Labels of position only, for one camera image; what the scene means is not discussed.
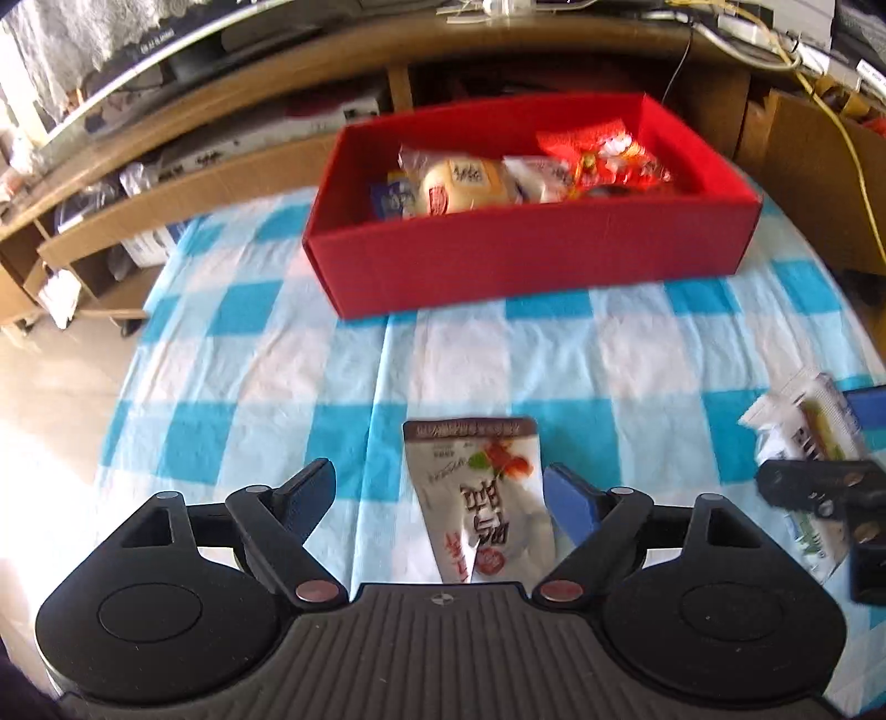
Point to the clear plastic bag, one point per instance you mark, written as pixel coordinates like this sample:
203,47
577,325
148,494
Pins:
138,180

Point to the blue white checked tablecloth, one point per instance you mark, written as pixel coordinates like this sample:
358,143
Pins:
623,360

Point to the blue white snack packet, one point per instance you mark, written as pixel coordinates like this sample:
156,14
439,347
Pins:
394,197

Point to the white pouch with red print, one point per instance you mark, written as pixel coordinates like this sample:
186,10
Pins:
484,498

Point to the red snack packet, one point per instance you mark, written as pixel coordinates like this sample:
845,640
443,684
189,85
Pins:
609,156

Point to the small white box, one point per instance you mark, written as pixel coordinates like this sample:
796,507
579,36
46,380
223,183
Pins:
149,246

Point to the long white box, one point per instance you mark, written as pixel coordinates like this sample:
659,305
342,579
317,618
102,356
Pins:
277,131

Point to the round bread bun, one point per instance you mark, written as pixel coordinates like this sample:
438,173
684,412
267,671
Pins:
460,181

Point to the black television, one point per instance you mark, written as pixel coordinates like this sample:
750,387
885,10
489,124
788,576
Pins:
159,43

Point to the white power strip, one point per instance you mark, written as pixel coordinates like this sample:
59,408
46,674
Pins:
754,34

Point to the wooden cabinet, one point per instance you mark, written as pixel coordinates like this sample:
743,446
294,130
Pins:
526,38

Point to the brown cardboard box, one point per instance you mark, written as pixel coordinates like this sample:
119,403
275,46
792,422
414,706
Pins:
810,173

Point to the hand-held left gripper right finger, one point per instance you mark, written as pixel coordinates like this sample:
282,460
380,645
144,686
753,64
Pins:
571,502

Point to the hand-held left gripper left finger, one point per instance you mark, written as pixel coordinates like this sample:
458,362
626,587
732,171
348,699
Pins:
304,498

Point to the plain white snack packet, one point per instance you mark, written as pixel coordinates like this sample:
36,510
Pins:
543,178

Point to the white green snack packet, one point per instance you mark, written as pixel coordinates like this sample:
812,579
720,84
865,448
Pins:
810,429

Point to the red cardboard box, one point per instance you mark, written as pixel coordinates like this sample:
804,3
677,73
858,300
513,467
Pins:
519,256

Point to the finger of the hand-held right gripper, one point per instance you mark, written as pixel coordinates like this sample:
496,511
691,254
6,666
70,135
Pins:
869,422
810,484

